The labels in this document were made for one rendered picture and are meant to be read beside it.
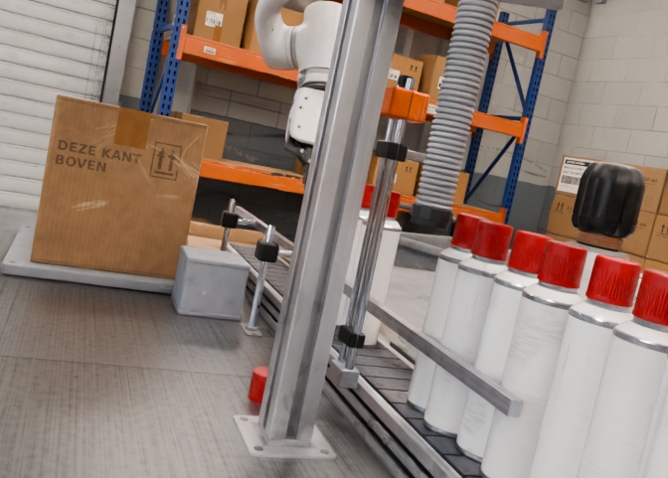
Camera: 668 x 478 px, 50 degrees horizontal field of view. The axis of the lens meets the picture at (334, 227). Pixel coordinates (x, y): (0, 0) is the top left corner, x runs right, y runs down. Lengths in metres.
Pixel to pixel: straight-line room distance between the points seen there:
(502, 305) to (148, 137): 0.74
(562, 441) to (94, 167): 0.87
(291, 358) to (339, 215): 0.14
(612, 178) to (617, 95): 5.74
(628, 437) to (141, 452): 0.40
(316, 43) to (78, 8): 3.83
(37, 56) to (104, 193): 3.79
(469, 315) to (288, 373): 0.18
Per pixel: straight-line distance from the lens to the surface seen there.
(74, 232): 1.23
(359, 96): 0.68
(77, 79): 5.00
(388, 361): 0.90
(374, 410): 0.76
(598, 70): 6.94
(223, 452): 0.70
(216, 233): 1.89
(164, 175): 1.22
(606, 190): 0.98
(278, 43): 1.29
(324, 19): 1.29
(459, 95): 0.59
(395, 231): 0.91
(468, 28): 0.60
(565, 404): 0.57
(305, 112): 1.22
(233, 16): 4.62
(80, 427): 0.71
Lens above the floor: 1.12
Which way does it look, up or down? 6 degrees down
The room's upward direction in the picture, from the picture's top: 12 degrees clockwise
